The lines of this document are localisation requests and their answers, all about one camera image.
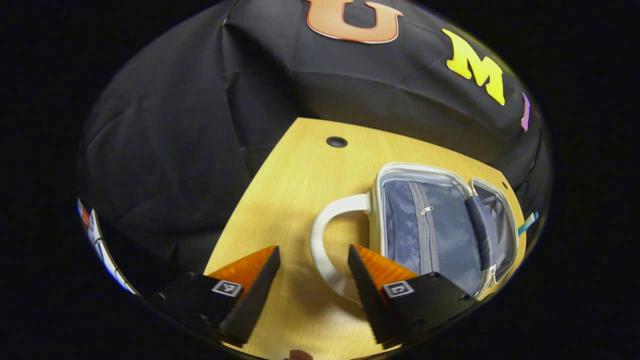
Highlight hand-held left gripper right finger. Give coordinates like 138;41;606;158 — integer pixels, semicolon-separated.
348;244;480;350

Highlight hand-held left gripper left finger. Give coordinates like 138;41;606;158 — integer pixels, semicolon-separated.
150;245;281;348

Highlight white suitcase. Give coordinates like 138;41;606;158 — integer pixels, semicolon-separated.
310;161;521;306

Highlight blue skin care tube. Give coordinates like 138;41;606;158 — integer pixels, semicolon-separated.
517;211;540;237

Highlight white and red object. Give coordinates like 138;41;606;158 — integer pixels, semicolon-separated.
77;199;138;295

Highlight black backdrop cloth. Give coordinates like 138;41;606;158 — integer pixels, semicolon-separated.
79;0;551;296

